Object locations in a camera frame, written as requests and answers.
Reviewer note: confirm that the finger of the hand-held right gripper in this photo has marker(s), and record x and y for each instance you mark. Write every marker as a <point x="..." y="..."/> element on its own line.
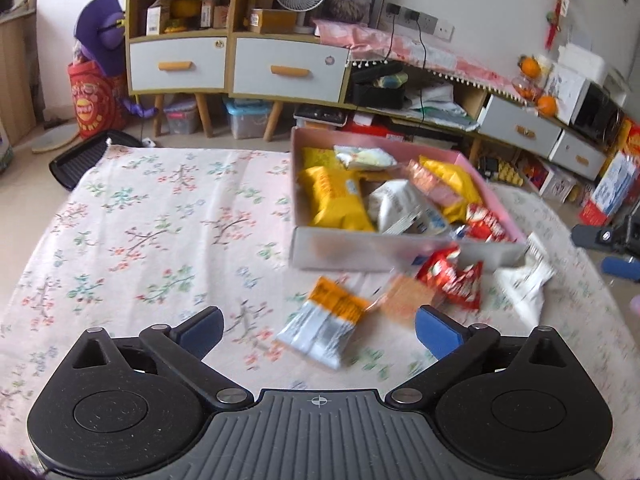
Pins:
<point x="622" y="267"/>
<point x="595" y="236"/>

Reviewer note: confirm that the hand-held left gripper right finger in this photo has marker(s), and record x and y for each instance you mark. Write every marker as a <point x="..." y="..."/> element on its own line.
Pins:
<point x="437" y="330"/>

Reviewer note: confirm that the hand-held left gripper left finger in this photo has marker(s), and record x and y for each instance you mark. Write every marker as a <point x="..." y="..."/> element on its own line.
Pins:
<point x="202" y="330"/>

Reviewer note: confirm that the orange cracker packet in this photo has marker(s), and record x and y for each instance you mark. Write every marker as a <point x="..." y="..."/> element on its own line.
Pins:
<point x="410" y="300"/>

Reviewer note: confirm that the orange and silver snack packet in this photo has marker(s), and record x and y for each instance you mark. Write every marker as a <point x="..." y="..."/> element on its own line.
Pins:
<point x="322" y="327"/>

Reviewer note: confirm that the pink cardboard box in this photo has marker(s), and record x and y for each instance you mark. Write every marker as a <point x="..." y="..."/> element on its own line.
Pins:
<point x="350" y="255"/>

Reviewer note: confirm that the white silver snack packet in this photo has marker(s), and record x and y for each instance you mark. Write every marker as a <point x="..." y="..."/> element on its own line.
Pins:
<point x="405" y="207"/>

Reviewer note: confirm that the bright yellow snack packet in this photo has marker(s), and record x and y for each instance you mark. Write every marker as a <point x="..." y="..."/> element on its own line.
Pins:
<point x="452" y="180"/>

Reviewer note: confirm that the white cream snack packet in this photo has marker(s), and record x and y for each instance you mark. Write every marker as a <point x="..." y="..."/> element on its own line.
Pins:
<point x="365" y="157"/>

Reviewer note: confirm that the blue white red carton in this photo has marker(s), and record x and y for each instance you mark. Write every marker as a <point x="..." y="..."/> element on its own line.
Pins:
<point x="607" y="190"/>

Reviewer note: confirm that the white box of toys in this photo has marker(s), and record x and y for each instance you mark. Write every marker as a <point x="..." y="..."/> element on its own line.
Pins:
<point x="547" y="180"/>

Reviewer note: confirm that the yellow red box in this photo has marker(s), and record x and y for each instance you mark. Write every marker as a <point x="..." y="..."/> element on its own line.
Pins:
<point x="627" y="147"/>

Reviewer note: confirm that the white crinkled snack packet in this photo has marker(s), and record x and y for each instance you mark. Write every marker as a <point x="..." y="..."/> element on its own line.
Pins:
<point x="525" y="285"/>

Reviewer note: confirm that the floral cloth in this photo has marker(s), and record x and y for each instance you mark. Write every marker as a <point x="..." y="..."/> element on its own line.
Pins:
<point x="150" y="240"/>

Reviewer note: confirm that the yellow bumpy toy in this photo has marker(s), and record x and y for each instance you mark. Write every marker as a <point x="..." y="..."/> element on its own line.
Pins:
<point x="506" y="174"/>

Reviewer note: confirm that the black toaster oven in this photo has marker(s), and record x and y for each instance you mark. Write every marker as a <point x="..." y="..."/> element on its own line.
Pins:
<point x="597" y="112"/>

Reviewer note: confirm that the small black device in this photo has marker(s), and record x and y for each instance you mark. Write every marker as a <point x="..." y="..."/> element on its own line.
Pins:
<point x="490" y="166"/>

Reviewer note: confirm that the orange fruit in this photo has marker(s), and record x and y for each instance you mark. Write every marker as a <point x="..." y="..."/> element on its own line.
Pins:
<point x="530" y="65"/>
<point x="547" y="105"/>

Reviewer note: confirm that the pink orange snack packet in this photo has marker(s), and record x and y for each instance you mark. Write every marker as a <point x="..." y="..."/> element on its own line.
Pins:
<point x="432" y="187"/>

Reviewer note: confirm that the dark yellow snack packet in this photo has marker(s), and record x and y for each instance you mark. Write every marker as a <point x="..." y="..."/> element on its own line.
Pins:
<point x="337" y="200"/>

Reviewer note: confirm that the low wooden sideboard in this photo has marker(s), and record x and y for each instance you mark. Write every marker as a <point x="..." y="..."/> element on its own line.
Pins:
<point x="470" y="120"/>

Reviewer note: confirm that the white foam box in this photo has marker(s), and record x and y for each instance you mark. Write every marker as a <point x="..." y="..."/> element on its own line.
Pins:
<point x="590" y="62"/>

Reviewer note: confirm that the white power strip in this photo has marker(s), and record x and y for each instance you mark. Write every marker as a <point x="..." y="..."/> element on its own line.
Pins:
<point x="148" y="142"/>

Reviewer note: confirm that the pile of papers and bags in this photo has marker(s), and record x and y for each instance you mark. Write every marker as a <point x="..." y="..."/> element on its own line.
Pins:
<point x="442" y="105"/>

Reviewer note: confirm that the black grill pan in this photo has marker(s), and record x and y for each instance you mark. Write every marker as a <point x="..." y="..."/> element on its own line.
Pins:
<point x="85" y="160"/>

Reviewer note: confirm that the small yellow snack packet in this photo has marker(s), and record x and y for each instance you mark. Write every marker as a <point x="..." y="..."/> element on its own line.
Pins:
<point x="320" y="157"/>

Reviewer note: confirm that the red flat box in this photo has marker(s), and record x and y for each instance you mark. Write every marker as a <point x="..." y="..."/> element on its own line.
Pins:
<point x="375" y="127"/>

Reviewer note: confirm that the clear storage box blue lid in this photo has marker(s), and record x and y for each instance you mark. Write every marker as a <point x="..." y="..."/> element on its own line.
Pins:
<point x="247" y="120"/>

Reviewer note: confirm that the red hanging decoration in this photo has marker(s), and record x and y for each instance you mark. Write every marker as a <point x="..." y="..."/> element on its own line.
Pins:
<point x="559" y="0"/>

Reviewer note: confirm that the round grey plate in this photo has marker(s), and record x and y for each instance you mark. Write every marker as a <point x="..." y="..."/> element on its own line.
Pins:
<point x="55" y="141"/>

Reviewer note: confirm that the clear storage box black lid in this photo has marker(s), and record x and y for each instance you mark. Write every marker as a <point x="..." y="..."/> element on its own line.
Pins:
<point x="320" y="117"/>

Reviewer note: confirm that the pink cloth with tassels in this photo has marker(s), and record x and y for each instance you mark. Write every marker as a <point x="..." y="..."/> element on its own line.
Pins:
<point x="425" y="52"/>

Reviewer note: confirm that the green blue soft toy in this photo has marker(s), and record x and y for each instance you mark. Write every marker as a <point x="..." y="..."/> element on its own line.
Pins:
<point x="392" y="80"/>

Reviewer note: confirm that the red printed bucket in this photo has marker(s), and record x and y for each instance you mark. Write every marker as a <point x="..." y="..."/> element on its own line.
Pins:
<point x="95" y="100"/>

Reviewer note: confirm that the small yellow toy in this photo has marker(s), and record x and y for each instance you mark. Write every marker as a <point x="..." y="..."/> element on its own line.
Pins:
<point x="176" y="26"/>

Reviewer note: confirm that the wooden shelf cabinet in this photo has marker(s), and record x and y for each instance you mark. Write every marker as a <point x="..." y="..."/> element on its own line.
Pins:
<point x="230" y="25"/>

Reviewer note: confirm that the purple plush toy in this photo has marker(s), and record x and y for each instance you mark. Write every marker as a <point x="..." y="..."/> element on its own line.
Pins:
<point x="100" y="35"/>

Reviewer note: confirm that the tall white carton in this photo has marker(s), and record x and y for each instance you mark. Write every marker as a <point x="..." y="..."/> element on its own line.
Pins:
<point x="159" y="17"/>

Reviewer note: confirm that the small cardboard box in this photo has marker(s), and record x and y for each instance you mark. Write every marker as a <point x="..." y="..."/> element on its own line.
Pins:
<point x="214" y="14"/>

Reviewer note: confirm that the light wooden cupboard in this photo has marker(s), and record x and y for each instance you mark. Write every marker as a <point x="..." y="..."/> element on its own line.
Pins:
<point x="17" y="70"/>

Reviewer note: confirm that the orange round toy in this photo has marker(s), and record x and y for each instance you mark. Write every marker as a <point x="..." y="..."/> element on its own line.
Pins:
<point x="185" y="9"/>

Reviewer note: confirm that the white wall socket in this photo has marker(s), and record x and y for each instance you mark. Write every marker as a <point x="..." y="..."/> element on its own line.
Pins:
<point x="444" y="31"/>

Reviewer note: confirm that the grey wall socket strip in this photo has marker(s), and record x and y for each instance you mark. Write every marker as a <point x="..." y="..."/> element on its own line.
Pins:
<point x="412" y="19"/>

